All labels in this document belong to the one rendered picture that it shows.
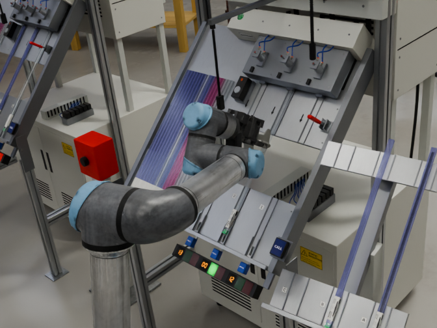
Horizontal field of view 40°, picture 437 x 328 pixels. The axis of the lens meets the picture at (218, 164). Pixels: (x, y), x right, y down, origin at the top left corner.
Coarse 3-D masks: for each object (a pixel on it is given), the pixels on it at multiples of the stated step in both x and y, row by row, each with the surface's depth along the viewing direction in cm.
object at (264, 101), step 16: (208, 32) 219; (224, 32) 215; (208, 48) 216; (224, 48) 212; (240, 48) 208; (192, 64) 218; (208, 64) 214; (224, 64) 209; (240, 64) 205; (256, 80) 199; (256, 96) 196; (272, 96) 193; (304, 96) 186; (256, 112) 194; (272, 112) 190; (288, 112) 187; (304, 112) 184; (320, 112) 181; (336, 112) 177; (288, 128) 185; (304, 128) 182; (304, 144) 180; (320, 144) 177
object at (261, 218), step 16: (240, 192) 187; (256, 192) 183; (208, 208) 191; (224, 208) 188; (240, 208) 184; (256, 208) 181; (272, 208) 178; (288, 208) 175; (192, 224) 193; (208, 224) 189; (224, 224) 186; (240, 224) 183; (256, 224) 179; (272, 224) 176; (224, 240) 183; (240, 240) 180; (256, 240) 177; (272, 240) 174; (256, 256) 175
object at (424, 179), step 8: (432, 152) 150; (432, 160) 150; (424, 176) 149; (424, 184) 148; (416, 200) 148; (416, 208) 147; (408, 216) 148; (408, 224) 147; (408, 232) 146; (400, 248) 146; (400, 256) 145; (392, 272) 145; (392, 280) 144; (384, 296) 144; (384, 304) 143
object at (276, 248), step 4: (276, 240) 168; (280, 240) 168; (276, 244) 168; (280, 244) 167; (284, 244) 167; (272, 248) 168; (276, 248) 167; (280, 248) 167; (272, 252) 168; (276, 252) 167; (280, 252) 166
